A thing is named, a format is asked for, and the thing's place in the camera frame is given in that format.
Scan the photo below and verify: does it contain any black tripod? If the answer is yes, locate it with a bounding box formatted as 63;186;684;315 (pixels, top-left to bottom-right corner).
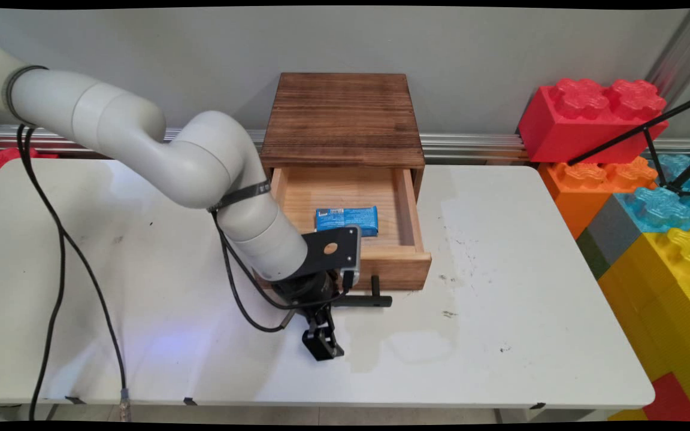
567;90;690;198

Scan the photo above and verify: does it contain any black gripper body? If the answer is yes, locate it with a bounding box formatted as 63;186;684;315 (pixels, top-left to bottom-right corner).
273;270;346;312

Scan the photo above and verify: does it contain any thin black cable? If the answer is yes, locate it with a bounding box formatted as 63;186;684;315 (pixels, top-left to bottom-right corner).
16;124;298;421

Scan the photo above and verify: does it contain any giant translucent blue toy brick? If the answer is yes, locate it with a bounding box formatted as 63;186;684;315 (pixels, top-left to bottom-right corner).
615;154;690;234

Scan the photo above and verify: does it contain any black cable strap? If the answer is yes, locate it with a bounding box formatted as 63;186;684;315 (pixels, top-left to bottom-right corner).
4;64;50;127

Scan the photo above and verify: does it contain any black cable with metal connector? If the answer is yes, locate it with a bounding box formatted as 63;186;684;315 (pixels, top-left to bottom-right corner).
20;124;358;421

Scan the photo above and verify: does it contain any giant grey toy brick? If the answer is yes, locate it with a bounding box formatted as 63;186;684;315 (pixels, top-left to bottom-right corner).
585;195;642;267

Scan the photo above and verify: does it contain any giant orange toy brick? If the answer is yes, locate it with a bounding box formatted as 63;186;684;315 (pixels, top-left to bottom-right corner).
538;157;658;240

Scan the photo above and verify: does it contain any flat red toy brick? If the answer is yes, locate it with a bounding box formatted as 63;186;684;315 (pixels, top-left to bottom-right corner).
641;372;690;423

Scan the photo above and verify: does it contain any blue snack packet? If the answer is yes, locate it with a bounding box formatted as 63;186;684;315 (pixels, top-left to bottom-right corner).
314;206;380;238

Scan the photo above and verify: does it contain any giant yellow toy brick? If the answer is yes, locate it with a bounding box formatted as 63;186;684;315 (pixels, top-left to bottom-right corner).
597;227;690;423

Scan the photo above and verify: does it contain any grey printed cable strap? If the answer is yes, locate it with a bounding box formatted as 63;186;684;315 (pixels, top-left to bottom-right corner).
207;181;271;214

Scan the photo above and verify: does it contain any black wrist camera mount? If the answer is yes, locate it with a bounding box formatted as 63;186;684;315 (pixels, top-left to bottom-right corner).
299;225;362;280

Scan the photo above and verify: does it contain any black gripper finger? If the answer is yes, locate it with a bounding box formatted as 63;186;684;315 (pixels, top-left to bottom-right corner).
301;311;331;362
320;306;345;359

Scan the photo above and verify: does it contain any horizontal aluminium rail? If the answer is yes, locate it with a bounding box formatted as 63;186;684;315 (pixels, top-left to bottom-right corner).
0;124;690;166

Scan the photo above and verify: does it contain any giant red toy brick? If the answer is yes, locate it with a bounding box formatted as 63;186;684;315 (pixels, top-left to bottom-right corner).
517;79;669;165

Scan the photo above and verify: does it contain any dark green toy brick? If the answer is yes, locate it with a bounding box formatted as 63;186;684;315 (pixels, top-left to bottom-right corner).
576;227;613;281

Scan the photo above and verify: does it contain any wooden drawer with black handle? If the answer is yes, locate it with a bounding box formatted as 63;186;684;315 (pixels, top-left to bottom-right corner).
269;166;433;309

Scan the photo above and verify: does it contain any slanted aluminium post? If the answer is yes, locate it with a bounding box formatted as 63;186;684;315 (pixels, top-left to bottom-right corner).
644;8;690;110

